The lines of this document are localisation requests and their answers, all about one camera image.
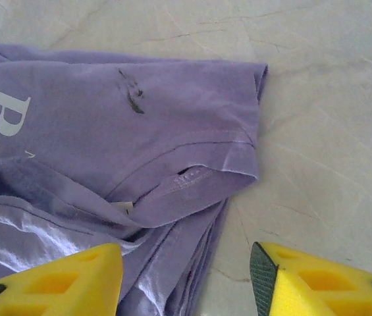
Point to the purple t-shirt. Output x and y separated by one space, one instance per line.
106 131

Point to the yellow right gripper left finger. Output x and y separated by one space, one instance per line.
57 289

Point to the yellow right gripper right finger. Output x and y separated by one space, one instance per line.
320 289

